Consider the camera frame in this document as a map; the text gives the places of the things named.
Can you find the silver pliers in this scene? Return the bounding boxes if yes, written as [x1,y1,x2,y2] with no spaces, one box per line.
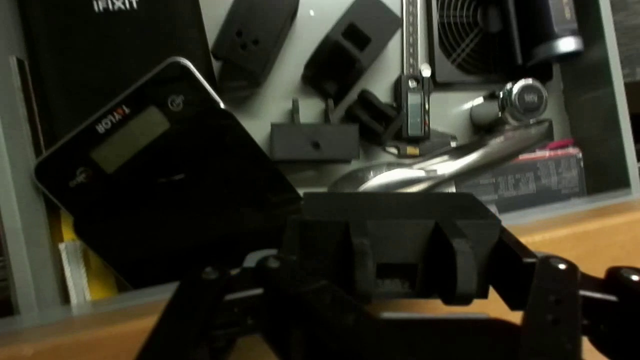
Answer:
[329,118,556,195]

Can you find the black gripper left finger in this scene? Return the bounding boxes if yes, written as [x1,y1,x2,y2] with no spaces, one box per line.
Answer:
[137,217,308,360]

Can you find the black pronged plug adapter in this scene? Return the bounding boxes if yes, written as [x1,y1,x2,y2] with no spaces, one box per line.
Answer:
[269,97,365,164]

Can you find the pink edged dark box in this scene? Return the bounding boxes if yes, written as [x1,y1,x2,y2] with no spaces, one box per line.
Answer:
[458,137,589,216]

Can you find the black cooling fan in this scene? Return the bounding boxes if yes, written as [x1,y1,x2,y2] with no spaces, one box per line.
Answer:
[429,0,556,88]

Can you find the black iFixit tool case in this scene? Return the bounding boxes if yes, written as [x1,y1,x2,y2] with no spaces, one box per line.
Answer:
[17,0,218,151]

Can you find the small black block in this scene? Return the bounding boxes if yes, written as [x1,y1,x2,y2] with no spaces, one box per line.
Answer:
[344,86,407,144]

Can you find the dark blue heat gun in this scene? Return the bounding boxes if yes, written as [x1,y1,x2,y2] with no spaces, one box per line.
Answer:
[526,0,589,67]

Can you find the black digital kitchen scale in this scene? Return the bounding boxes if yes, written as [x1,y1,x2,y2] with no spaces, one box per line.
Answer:
[32,56,307,291]

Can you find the yellow booklet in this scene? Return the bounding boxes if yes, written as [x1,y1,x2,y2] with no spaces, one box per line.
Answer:
[57,211,122,307]

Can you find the grey metal tool drawer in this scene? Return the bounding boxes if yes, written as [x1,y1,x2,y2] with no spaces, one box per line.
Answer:
[0,0,640,336]

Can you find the black rounded socket adapter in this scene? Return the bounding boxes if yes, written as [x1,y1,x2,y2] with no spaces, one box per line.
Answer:
[211,0,302,92]

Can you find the digital caliper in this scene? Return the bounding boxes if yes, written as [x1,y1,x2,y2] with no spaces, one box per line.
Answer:
[393,0,458,158]

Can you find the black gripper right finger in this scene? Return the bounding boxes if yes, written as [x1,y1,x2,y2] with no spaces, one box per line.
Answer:
[488,226,640,360]

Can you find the small silver flashlight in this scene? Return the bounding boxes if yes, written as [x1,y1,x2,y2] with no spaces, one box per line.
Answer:
[469,75,552,131]

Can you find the black block with square recess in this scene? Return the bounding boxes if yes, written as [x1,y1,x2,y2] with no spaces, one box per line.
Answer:
[301,0,405,105]

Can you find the black two-bump printed bracket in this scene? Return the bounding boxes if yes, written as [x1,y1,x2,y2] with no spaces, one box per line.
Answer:
[283,190,504,307]

